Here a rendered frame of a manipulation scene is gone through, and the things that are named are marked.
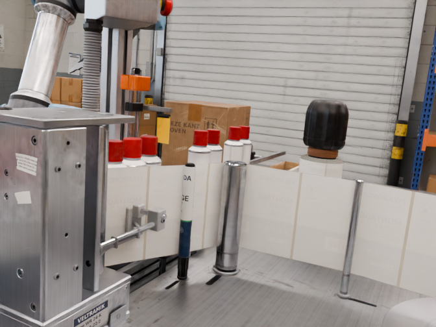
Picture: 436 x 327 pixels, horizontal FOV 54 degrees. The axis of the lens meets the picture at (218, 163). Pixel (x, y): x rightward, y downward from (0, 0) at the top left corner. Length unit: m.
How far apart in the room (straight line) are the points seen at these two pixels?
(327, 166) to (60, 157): 0.54
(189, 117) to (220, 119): 0.11
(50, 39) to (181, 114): 0.50
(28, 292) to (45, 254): 0.05
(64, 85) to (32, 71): 3.60
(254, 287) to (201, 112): 0.90
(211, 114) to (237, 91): 3.98
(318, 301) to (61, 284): 0.39
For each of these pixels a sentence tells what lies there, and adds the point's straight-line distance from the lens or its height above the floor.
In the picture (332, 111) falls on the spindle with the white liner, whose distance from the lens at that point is 0.83.
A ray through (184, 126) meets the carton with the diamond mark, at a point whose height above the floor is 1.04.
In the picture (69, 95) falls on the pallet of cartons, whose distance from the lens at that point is 4.87.
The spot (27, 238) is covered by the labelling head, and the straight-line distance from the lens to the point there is 0.46.
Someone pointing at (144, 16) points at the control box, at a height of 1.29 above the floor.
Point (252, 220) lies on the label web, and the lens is 0.73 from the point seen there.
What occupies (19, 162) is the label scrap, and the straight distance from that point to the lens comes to 0.45.
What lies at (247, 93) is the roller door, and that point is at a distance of 5.40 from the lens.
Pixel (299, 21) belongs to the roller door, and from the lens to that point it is 5.29.
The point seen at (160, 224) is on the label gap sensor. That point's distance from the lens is 0.61.
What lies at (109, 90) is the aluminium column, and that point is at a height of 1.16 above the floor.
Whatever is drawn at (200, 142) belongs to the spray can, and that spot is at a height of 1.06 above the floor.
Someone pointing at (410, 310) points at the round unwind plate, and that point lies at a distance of 0.71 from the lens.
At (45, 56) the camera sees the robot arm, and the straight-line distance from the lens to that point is 1.32.
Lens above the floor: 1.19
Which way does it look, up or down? 10 degrees down
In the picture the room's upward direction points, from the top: 5 degrees clockwise
